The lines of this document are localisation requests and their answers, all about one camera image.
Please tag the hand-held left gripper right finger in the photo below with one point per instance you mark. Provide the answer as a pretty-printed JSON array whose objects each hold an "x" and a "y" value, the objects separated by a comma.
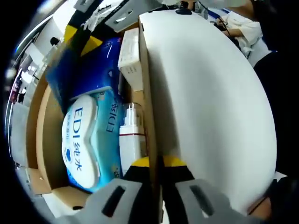
[{"x": 222, "y": 205}]

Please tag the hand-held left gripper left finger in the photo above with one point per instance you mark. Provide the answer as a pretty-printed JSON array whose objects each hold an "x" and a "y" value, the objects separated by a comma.
[{"x": 94, "y": 206}]

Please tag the white carton box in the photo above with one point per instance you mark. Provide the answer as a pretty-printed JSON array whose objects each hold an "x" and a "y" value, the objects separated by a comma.
[{"x": 129, "y": 51}]

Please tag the dark blue soft item pack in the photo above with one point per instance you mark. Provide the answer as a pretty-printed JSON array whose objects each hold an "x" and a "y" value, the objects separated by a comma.
[{"x": 93, "y": 74}]

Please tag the light blue wipes soft item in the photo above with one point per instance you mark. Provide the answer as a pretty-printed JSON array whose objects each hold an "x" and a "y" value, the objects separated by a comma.
[{"x": 79, "y": 140}]

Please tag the white pump bottle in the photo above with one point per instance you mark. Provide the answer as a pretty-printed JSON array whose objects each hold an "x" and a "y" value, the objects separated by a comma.
[{"x": 130, "y": 144}]

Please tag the brown cardboard shoe box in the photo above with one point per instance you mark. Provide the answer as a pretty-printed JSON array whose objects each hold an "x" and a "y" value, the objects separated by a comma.
[{"x": 149, "y": 98}]

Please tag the black stand base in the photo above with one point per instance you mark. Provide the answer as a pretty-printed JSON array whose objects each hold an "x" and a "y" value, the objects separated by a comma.
[{"x": 184, "y": 11}]

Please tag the person's black shirt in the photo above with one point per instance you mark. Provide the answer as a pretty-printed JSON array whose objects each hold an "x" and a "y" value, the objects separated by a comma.
[{"x": 273, "y": 74}]

